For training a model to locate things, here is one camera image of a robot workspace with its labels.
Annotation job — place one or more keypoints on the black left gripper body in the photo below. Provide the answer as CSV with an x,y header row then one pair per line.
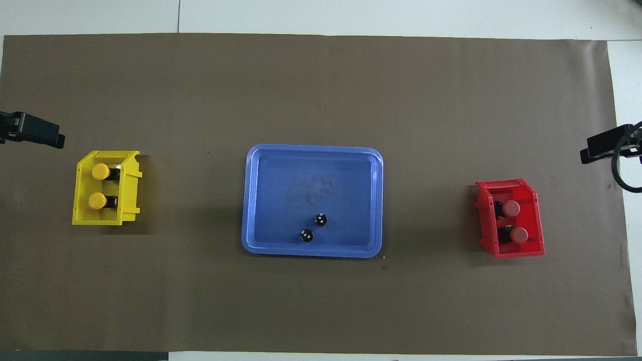
x,y
9,128

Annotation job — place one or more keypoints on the red plastic parts bin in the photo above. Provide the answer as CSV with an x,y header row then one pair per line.
x,y
536,243

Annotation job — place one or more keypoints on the black cylindrical capacitor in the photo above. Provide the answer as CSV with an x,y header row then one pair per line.
x,y
306,235
320,219

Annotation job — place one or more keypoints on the red push button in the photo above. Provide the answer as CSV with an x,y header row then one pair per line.
x,y
519,234
511,208

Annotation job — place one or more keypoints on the yellow push button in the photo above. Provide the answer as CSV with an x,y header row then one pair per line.
x,y
97,201
100,171

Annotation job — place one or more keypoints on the yellow plastic parts bin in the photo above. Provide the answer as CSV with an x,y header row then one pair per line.
x,y
80,203

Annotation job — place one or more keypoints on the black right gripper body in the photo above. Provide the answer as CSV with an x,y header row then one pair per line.
x,y
636,145

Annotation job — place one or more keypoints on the blue plastic tray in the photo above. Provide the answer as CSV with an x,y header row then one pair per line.
x,y
281,200

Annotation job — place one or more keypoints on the brown paper table mat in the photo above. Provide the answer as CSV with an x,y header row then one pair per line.
x,y
321,75

